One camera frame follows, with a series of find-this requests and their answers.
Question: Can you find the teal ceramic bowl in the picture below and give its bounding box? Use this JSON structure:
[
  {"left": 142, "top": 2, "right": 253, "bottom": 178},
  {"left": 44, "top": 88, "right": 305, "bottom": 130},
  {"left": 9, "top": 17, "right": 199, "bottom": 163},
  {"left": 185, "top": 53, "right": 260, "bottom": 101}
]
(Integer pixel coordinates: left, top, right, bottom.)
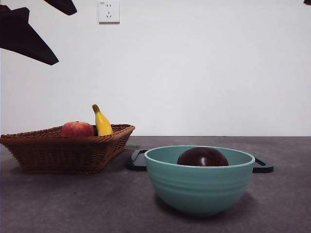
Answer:
[{"left": 144, "top": 145, "right": 255, "bottom": 217}]

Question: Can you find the dark purple plum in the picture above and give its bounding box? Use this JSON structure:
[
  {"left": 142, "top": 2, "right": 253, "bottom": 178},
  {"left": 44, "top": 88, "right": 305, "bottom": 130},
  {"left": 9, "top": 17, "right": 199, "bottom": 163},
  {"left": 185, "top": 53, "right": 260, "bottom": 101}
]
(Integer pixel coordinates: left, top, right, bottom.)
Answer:
[{"left": 176, "top": 147, "right": 229, "bottom": 167}]

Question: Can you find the yellow banana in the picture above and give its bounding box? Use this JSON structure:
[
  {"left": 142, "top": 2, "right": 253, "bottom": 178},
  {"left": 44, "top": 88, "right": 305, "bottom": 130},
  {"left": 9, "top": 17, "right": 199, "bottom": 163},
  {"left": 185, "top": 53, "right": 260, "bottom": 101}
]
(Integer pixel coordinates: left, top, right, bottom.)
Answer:
[{"left": 91, "top": 104, "right": 114, "bottom": 136}]

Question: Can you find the brown wicker basket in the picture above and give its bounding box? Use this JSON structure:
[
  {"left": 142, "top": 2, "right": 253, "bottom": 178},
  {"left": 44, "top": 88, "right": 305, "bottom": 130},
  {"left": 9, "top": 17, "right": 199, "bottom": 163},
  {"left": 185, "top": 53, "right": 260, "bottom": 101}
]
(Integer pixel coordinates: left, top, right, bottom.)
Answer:
[{"left": 0, "top": 124, "right": 136, "bottom": 175}]

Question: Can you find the white wall socket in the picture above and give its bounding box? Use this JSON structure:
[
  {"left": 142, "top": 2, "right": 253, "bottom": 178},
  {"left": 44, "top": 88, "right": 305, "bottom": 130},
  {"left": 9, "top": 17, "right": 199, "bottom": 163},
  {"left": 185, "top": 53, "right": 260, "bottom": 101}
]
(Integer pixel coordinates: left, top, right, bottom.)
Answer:
[{"left": 98, "top": 0, "right": 121, "bottom": 25}]

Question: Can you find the dark green rectangular tray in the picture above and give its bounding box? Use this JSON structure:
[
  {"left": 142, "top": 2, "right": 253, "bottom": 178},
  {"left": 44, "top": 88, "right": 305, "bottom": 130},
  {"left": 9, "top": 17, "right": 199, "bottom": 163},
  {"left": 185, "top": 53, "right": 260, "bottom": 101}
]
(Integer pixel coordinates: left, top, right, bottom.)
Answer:
[{"left": 126, "top": 149, "right": 275, "bottom": 173}]

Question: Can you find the red orange peach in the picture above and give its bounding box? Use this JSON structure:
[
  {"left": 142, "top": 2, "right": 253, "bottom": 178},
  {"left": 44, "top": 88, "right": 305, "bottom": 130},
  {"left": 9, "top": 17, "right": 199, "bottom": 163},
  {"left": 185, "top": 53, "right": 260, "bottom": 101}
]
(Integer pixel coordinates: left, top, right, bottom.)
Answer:
[{"left": 60, "top": 121, "right": 95, "bottom": 138}]

